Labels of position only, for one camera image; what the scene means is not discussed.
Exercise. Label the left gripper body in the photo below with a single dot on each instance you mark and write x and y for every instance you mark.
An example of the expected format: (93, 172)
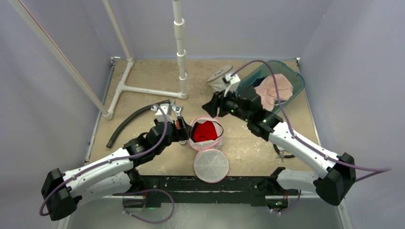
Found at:
(171, 139)

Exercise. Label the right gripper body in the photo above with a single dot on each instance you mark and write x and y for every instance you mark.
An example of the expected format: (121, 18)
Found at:
(219, 105)

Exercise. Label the red and black bra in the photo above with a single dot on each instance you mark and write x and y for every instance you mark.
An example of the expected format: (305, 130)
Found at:
(208, 130)

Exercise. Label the teal plastic bin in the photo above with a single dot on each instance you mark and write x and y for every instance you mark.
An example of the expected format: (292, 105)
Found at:
(276, 87)

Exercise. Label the pink-trimmed mesh laundry bag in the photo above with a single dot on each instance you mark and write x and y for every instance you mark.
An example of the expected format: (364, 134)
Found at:
(210, 164)

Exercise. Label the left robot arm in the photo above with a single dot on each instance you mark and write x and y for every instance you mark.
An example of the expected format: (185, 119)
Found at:
(62, 191)

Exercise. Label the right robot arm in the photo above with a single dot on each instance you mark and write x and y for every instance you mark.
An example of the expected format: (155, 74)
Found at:
(331, 175)

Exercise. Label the dark blue garment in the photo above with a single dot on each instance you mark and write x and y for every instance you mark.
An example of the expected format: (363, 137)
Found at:
(256, 82)

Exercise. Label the black pliers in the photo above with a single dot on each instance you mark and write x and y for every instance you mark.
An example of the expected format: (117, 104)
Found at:
(281, 153)

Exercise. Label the red-handled adjustable wrench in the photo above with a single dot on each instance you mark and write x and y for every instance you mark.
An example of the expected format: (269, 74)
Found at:
(177, 110)

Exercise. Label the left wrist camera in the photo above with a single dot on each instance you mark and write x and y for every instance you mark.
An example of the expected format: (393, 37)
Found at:
(163, 112)

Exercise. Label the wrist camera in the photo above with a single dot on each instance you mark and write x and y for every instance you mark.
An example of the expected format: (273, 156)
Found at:
(163, 112)
(232, 81)

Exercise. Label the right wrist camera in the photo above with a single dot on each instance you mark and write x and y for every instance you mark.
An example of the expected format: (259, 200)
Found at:
(232, 81)

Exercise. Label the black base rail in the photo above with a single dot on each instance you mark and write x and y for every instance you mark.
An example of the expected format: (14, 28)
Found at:
(190, 189)

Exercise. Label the white PVC pipe frame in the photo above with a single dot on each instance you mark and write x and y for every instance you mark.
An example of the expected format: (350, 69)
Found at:
(179, 24)

